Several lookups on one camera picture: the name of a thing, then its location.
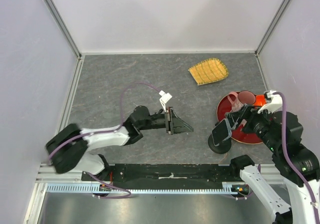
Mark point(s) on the woven bamboo tray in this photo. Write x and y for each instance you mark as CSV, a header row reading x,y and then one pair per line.
x,y
209,71

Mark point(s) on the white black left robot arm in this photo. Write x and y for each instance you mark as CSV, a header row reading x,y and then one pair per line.
x,y
70,149

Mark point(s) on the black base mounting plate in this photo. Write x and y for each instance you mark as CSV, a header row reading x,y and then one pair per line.
x,y
141,176

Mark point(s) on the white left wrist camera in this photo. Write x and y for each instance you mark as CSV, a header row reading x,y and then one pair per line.
x,y
165,97

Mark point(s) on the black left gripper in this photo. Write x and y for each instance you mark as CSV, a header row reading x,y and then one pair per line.
x,y
176,124

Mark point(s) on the slotted cable duct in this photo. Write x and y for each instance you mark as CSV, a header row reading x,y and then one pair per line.
x,y
95,188

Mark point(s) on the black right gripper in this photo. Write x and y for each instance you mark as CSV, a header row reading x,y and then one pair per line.
x,y
249,112

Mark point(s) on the orange plastic bowl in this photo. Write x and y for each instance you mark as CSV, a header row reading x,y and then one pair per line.
x,y
260,100

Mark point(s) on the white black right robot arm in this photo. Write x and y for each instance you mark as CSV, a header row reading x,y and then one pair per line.
x,y
281,132

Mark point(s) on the red round tray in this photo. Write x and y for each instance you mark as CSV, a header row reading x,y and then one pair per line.
x,y
224,107

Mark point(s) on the black phone stand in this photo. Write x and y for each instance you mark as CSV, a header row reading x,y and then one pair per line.
x,y
223,148

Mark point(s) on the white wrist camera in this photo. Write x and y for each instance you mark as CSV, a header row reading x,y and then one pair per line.
x,y
273,102
165,97

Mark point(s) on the black phone clear case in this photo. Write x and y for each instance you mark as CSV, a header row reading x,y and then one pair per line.
x,y
221,132

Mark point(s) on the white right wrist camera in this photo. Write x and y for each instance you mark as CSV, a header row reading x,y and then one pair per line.
x,y
273,102

